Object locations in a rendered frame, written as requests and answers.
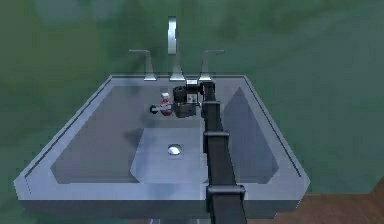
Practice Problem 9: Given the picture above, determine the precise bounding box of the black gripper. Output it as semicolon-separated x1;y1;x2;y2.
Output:
149;85;202;119

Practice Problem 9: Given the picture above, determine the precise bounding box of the red perfume bottle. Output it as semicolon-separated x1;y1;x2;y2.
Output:
159;92;174;117

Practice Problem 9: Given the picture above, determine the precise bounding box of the grey wash basin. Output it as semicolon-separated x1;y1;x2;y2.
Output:
13;74;312;221

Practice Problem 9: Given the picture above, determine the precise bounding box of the silver tap spout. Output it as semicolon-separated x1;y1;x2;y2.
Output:
167;16;186;82

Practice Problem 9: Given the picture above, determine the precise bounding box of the silver tap handle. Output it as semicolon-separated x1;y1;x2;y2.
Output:
198;49;226;82
128;49;158;82

